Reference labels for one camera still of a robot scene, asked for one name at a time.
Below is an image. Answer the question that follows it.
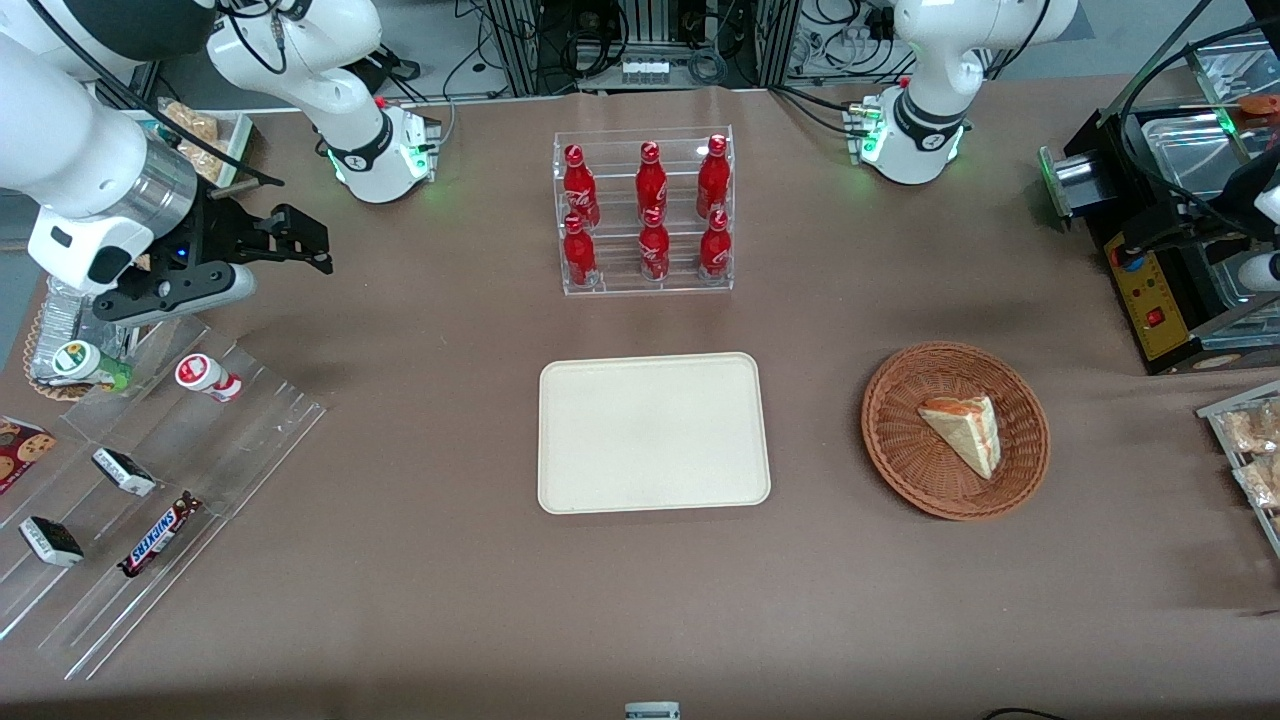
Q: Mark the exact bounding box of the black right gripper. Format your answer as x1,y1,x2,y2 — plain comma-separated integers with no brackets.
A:
150,190,335,277

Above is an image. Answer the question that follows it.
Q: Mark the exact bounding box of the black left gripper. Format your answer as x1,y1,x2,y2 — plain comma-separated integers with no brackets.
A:
1224,150,1280,253

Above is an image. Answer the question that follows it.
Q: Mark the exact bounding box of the triangular sandwich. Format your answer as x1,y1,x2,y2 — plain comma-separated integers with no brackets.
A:
918,395,1001,480

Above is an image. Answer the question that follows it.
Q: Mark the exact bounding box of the white tray of pastries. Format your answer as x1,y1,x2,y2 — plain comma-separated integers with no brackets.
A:
125,97,254,189

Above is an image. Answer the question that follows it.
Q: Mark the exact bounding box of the metal tray with pastry bags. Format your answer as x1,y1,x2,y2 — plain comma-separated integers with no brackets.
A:
1196,380,1280,559

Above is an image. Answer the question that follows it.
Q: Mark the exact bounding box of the cream plastic tray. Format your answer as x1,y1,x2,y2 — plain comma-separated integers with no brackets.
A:
538,352,772,515

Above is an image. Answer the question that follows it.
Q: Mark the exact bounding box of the brown woven round basket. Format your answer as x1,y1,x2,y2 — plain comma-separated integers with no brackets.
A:
861,342,1051,521

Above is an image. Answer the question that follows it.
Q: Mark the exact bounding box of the black machine with yellow panel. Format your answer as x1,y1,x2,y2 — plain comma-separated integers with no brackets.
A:
1040,40,1280,377

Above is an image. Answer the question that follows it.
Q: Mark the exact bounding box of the red white yogurt bottle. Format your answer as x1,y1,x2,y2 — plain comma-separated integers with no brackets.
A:
175,353,244,403

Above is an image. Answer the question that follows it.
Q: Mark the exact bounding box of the clear acrylic stepped shelf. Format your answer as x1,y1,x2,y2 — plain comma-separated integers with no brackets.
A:
0,315,329,682

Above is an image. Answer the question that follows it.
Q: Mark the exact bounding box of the bagged pastry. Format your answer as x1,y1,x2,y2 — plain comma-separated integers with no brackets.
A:
1224,400,1280,454
1234,455,1280,508

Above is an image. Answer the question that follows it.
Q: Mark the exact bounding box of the clear plastic bottle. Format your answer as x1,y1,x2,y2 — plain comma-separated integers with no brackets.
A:
40,275,136,363

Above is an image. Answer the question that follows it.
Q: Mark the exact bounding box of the green capped yogurt bottle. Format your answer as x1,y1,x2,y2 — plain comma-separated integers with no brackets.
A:
52,340,132,392

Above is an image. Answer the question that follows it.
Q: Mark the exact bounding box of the red cola bottle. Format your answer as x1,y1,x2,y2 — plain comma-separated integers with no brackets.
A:
699,208,733,279
563,144,601,229
639,208,672,282
697,134,732,219
636,141,669,223
563,214,599,288

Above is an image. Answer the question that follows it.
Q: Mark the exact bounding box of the black white snack box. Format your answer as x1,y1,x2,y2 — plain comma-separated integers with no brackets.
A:
19,516,85,568
92,448,158,498

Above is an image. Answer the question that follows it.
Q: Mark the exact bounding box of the aluminium equipment rack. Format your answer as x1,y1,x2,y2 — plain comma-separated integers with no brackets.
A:
483,0,803,97

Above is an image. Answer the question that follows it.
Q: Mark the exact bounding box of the Snickers chocolate bar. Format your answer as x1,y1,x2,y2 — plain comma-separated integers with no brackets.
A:
118,492,203,579

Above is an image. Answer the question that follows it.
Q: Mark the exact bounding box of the chocolate chip cookie package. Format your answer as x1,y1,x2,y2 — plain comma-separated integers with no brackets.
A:
0,418,58,495

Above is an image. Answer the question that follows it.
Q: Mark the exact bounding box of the clear acrylic bottle rack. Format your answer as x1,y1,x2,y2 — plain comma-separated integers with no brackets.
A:
552,126,735,297

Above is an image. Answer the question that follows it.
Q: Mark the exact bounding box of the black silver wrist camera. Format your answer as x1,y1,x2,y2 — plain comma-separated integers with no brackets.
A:
95,262,258,328

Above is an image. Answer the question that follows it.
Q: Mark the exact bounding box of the long black arm cable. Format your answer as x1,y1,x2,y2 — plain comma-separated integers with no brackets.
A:
1117,0,1280,216

